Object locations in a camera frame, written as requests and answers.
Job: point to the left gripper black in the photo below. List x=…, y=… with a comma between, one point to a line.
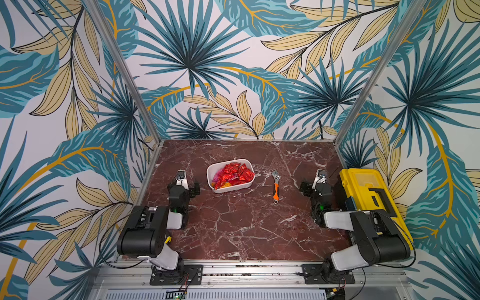
x=191, y=189

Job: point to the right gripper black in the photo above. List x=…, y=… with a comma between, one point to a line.
x=307, y=189

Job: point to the white plastic storage box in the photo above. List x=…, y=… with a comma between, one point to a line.
x=227, y=176

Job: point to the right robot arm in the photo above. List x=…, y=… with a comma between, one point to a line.
x=377, y=238

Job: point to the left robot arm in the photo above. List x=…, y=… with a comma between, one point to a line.
x=146, y=231

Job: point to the yellow black toolbox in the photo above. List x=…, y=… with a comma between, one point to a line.
x=366, y=190

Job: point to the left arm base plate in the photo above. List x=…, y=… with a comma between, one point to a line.
x=189, y=275

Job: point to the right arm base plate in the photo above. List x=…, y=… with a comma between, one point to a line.
x=324, y=274

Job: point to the aluminium front rail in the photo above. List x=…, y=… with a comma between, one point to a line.
x=250, y=280

